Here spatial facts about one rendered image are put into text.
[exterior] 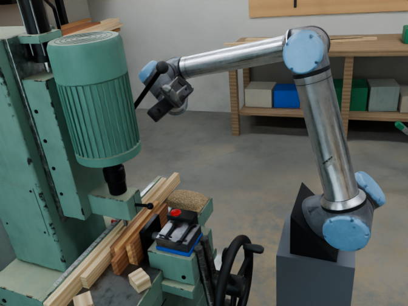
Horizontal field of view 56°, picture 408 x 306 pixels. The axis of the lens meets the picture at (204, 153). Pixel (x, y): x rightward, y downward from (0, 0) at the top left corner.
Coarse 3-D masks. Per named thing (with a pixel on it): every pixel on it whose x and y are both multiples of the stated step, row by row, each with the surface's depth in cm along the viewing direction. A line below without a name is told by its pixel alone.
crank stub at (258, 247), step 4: (244, 244) 109; (248, 244) 109; (252, 244) 109; (256, 244) 109; (244, 248) 109; (248, 248) 108; (252, 248) 108; (256, 248) 107; (260, 248) 107; (256, 252) 107; (260, 252) 107
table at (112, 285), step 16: (208, 208) 133; (112, 272) 106; (128, 272) 106; (160, 272) 105; (96, 288) 102; (112, 288) 101; (128, 288) 101; (160, 288) 106; (176, 288) 104; (192, 288) 103; (96, 304) 97; (112, 304) 96; (128, 304) 96; (144, 304) 98
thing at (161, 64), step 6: (156, 66) 102; (162, 66) 101; (168, 66) 103; (156, 72) 104; (162, 72) 102; (156, 78) 105; (150, 84) 106; (144, 90) 108; (144, 96) 109; (138, 102) 111
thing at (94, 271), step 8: (176, 176) 142; (168, 184) 138; (176, 184) 143; (160, 192) 133; (168, 192) 138; (152, 200) 129; (160, 200) 133; (136, 216) 122; (128, 224) 119; (120, 232) 116; (112, 240) 112; (104, 256) 107; (96, 264) 104; (104, 264) 107; (88, 272) 102; (96, 272) 104; (88, 280) 101; (88, 288) 102
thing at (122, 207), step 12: (96, 192) 112; (108, 192) 111; (132, 192) 110; (96, 204) 112; (108, 204) 110; (120, 204) 108; (132, 204) 110; (108, 216) 113; (120, 216) 110; (132, 216) 110
